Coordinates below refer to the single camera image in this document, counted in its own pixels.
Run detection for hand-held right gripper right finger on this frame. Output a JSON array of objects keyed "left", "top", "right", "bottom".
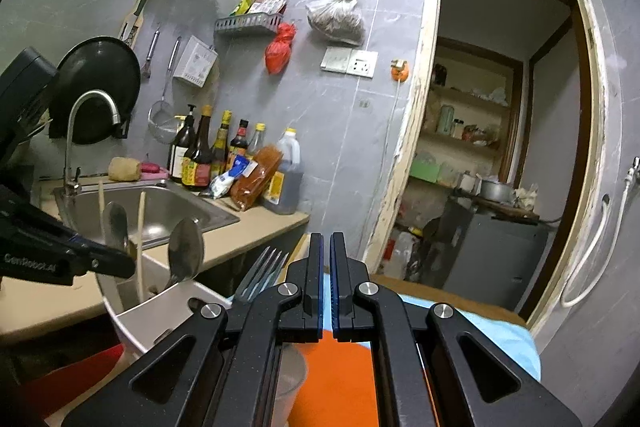
[{"left": 329, "top": 232, "right": 582, "bottom": 427}]

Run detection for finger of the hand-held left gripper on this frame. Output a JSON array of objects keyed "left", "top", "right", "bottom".
[{"left": 74, "top": 237, "right": 137, "bottom": 280}]

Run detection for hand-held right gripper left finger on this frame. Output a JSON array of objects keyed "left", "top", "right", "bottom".
[{"left": 60, "top": 232, "right": 325, "bottom": 427}]

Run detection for metal spoon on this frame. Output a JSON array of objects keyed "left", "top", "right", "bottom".
[
  {"left": 167, "top": 218, "right": 206, "bottom": 291},
  {"left": 102, "top": 201, "right": 130, "bottom": 254}
]

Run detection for metal fork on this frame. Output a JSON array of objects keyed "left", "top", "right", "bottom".
[{"left": 233, "top": 246, "right": 291, "bottom": 304}]

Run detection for white utensil holder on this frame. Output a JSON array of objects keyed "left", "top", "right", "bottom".
[{"left": 96, "top": 249, "right": 235, "bottom": 361}]

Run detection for white floor bag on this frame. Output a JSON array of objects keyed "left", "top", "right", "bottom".
[{"left": 384, "top": 227, "right": 427, "bottom": 279}]

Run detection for steel sink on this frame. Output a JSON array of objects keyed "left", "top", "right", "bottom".
[{"left": 52, "top": 184, "right": 241, "bottom": 254}]

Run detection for orange and blue cloth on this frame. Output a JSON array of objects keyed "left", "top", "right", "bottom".
[{"left": 30, "top": 274, "right": 544, "bottom": 427}]

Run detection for tan sponge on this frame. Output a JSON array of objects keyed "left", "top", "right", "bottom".
[{"left": 108, "top": 156, "right": 145, "bottom": 182}]

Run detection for translucent plastic cup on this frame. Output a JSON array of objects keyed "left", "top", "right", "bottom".
[{"left": 273, "top": 343, "right": 308, "bottom": 427}]

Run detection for plastic oil jug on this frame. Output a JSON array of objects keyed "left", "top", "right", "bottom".
[{"left": 260, "top": 128, "right": 305, "bottom": 216}]

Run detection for orange food packet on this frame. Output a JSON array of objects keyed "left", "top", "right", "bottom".
[{"left": 229, "top": 145, "right": 284, "bottom": 212}]

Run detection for metal faucet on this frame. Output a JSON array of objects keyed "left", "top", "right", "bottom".
[{"left": 62, "top": 89, "right": 124, "bottom": 198}]

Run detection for dark pump bottle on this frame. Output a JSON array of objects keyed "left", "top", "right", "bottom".
[{"left": 167, "top": 104, "right": 199, "bottom": 183}]

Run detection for blue and white packet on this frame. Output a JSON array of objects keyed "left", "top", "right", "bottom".
[{"left": 207, "top": 157, "right": 251, "bottom": 200}]

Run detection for green box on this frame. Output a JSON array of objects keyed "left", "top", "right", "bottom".
[{"left": 409, "top": 157, "right": 444, "bottom": 183}]

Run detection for metal mesh strainer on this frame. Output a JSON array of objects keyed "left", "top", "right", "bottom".
[{"left": 148, "top": 37, "right": 184, "bottom": 144}]

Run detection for clear yellow capped bottle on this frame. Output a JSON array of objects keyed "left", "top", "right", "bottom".
[{"left": 247, "top": 123, "right": 267, "bottom": 158}]

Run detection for yellow capped sauce bottle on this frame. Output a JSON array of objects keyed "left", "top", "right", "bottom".
[{"left": 210, "top": 109, "right": 234, "bottom": 178}]

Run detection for red capped sauce bottle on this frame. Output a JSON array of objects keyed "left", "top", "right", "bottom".
[{"left": 227, "top": 119, "right": 251, "bottom": 170}]

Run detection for grey refrigerator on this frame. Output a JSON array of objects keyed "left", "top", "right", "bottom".
[{"left": 434, "top": 197, "right": 552, "bottom": 294}]

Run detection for black wok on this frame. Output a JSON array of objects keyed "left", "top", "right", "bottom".
[{"left": 48, "top": 35, "right": 142, "bottom": 146}]

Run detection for metal pot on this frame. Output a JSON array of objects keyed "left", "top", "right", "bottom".
[{"left": 477, "top": 179, "right": 516, "bottom": 207}]

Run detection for light green flask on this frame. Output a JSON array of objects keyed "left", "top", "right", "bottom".
[{"left": 437, "top": 105, "right": 455, "bottom": 136}]

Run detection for metal spatula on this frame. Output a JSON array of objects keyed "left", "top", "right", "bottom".
[{"left": 139, "top": 29, "right": 162, "bottom": 80}]

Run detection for wooden pantry shelf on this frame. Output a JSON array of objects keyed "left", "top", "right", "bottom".
[{"left": 395, "top": 37, "right": 527, "bottom": 228}]

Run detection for red plastic bag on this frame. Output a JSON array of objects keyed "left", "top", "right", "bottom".
[{"left": 264, "top": 23, "right": 297, "bottom": 76}]

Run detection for wooden hanging cutting board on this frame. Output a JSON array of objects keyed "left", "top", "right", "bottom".
[{"left": 117, "top": 0, "right": 161, "bottom": 48}]

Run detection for large clear plastic bag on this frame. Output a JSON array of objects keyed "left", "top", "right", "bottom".
[{"left": 305, "top": 0, "right": 366, "bottom": 47}]

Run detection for red and white packets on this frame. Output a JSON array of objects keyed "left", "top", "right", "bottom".
[{"left": 247, "top": 0, "right": 290, "bottom": 16}]

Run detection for white power cable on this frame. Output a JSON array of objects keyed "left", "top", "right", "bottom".
[{"left": 366, "top": 81, "right": 402, "bottom": 254}]

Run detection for wooden door frame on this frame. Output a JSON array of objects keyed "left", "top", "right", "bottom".
[{"left": 360, "top": 0, "right": 609, "bottom": 334}]

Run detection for white wall box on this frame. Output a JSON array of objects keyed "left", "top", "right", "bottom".
[{"left": 172, "top": 35, "right": 220, "bottom": 88}]

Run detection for white hose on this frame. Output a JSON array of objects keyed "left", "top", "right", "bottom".
[{"left": 559, "top": 167, "right": 640, "bottom": 310}]

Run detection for grey wall rack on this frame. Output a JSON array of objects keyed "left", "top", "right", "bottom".
[{"left": 214, "top": 13, "right": 284, "bottom": 39}]

